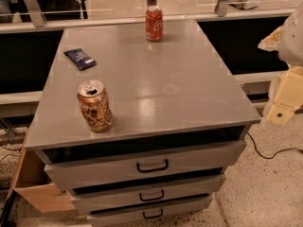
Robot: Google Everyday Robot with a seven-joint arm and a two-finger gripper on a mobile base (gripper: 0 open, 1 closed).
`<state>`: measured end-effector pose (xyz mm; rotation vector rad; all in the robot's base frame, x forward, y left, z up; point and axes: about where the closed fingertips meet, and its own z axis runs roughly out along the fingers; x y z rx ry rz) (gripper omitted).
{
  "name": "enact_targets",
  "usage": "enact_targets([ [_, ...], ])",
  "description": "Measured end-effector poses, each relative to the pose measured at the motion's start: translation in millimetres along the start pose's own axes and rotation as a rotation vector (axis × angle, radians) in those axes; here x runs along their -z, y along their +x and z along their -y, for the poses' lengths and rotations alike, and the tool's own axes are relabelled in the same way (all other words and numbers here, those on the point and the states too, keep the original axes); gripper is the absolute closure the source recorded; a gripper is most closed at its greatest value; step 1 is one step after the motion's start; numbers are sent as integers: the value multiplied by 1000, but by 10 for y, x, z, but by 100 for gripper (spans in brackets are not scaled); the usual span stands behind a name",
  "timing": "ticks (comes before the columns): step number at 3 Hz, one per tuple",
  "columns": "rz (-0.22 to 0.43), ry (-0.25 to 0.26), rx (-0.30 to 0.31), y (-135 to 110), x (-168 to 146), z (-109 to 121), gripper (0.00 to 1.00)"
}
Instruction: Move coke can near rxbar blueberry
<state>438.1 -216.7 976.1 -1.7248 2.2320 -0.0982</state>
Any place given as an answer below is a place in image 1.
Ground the grey drawer cabinet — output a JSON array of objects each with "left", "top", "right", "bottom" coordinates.
[{"left": 24, "top": 18, "right": 262, "bottom": 227}]

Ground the grey metal railing frame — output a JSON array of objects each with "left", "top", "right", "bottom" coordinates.
[{"left": 0, "top": 0, "right": 303, "bottom": 33}]

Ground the black floor cable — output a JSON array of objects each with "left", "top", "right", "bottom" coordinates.
[{"left": 246, "top": 131, "right": 303, "bottom": 160}]

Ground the top grey drawer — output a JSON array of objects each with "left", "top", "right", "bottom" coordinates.
[{"left": 45, "top": 140, "right": 246, "bottom": 194}]

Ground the grey drawer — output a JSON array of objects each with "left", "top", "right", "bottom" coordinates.
[
  {"left": 71, "top": 174, "right": 225, "bottom": 213},
  {"left": 87, "top": 194, "right": 212, "bottom": 227},
  {"left": 45, "top": 140, "right": 246, "bottom": 194}
]

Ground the blue rxbar blueberry wrapper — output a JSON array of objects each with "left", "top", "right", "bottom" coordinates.
[{"left": 63, "top": 48, "right": 97, "bottom": 71}]

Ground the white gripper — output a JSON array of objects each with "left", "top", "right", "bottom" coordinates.
[{"left": 258, "top": 4, "right": 303, "bottom": 125}]

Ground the middle grey drawer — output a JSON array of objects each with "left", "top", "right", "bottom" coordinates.
[{"left": 71, "top": 174, "right": 225, "bottom": 213}]

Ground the cardboard box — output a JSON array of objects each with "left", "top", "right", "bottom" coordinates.
[{"left": 8, "top": 142, "right": 75, "bottom": 213}]

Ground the red coke can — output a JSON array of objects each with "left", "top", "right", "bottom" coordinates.
[{"left": 146, "top": 6, "right": 163, "bottom": 42}]

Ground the bottom grey drawer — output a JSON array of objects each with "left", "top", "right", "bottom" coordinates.
[{"left": 87, "top": 194, "right": 212, "bottom": 227}]

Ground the gold opened drink can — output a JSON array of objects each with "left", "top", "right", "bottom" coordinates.
[{"left": 78, "top": 79, "right": 113, "bottom": 131}]

